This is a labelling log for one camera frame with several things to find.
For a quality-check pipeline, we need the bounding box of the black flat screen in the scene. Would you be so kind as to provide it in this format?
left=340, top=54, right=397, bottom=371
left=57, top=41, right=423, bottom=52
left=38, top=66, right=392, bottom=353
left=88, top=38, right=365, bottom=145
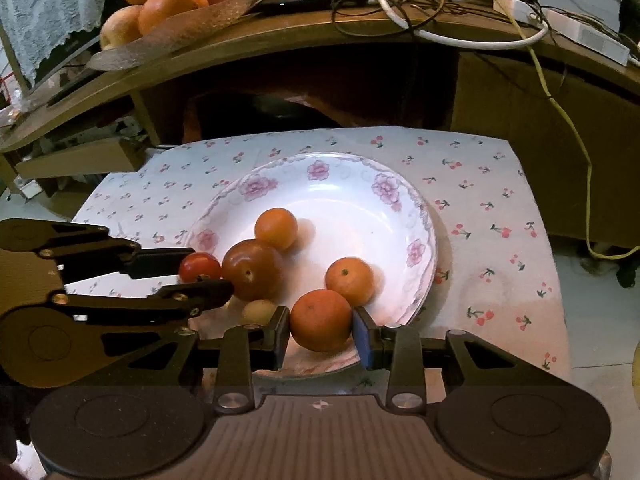
left=27, top=30, right=103, bottom=95

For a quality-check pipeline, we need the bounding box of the yellow apple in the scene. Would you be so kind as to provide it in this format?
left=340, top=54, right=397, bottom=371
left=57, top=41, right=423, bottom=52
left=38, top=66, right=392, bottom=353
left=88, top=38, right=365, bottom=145
left=100, top=5, right=145, bottom=52

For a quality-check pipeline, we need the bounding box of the small green fruit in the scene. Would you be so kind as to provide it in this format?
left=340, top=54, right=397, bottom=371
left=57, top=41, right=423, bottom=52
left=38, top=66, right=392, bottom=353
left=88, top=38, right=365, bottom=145
left=242, top=299, right=277, bottom=324

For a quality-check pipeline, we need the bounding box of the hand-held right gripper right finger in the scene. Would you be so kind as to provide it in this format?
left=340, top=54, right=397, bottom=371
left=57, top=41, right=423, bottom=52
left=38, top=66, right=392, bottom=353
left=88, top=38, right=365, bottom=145
left=351, top=307, right=548, bottom=412

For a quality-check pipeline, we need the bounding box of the thick white cable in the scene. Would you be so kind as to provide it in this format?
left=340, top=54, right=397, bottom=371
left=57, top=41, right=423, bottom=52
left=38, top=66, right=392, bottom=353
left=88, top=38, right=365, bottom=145
left=377, top=0, right=551, bottom=52

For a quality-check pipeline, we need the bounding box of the long white power strip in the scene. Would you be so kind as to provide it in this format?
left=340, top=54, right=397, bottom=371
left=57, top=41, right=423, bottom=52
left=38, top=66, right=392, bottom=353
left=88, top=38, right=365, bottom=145
left=541, top=7, right=630, bottom=67

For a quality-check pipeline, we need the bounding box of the wooden desk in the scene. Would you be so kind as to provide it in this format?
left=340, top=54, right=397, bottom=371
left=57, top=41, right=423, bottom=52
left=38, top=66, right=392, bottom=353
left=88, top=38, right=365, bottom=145
left=0, top=0, right=640, bottom=251

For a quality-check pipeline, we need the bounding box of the white lace cloth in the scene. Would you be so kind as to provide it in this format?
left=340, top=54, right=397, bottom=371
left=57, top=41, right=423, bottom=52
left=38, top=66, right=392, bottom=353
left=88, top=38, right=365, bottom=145
left=0, top=0, right=113, bottom=86

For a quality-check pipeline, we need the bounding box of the large orange mandarin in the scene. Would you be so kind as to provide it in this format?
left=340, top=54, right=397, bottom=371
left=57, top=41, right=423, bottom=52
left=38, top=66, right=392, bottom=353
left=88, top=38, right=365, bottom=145
left=290, top=290, right=354, bottom=353

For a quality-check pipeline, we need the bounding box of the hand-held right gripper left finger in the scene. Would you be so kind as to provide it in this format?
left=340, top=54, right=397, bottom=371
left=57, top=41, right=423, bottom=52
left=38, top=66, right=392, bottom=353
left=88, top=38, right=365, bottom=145
left=95, top=305, right=292, bottom=413

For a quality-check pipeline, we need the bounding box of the small orange kumquat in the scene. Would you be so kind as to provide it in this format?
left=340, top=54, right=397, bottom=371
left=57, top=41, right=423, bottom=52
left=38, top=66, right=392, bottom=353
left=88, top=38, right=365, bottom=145
left=254, top=207, right=299, bottom=252

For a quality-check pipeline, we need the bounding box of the small red tomato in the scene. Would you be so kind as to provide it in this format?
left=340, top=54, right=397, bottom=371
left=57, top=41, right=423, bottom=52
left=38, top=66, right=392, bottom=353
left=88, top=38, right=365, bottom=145
left=178, top=252, right=223, bottom=283

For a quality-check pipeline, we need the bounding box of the black tablet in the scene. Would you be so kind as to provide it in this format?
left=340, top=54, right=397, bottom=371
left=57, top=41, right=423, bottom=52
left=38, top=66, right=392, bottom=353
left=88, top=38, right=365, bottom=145
left=250, top=0, right=397, bottom=15

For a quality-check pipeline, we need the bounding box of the glass fruit tray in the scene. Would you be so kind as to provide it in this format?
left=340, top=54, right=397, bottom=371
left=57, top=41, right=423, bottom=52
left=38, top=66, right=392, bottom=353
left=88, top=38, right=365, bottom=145
left=87, top=0, right=261, bottom=72

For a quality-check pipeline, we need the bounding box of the white floral plate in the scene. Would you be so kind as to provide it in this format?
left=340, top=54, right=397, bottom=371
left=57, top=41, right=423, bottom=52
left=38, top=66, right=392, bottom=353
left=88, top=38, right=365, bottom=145
left=184, top=152, right=438, bottom=378

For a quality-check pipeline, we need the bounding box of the cherry print tablecloth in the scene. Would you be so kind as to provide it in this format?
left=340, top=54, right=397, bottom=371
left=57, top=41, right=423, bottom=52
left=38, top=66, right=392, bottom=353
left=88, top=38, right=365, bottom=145
left=65, top=127, right=573, bottom=396

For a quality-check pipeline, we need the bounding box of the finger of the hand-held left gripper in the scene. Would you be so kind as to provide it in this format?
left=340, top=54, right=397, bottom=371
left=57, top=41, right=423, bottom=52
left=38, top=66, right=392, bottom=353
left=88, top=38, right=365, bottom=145
left=54, top=279, right=235, bottom=331
left=37, top=221, right=197, bottom=284

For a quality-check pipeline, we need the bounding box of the large dark red tomato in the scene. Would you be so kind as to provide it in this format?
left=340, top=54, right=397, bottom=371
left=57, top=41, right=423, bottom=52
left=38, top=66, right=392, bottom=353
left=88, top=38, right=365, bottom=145
left=221, top=239, right=284, bottom=302

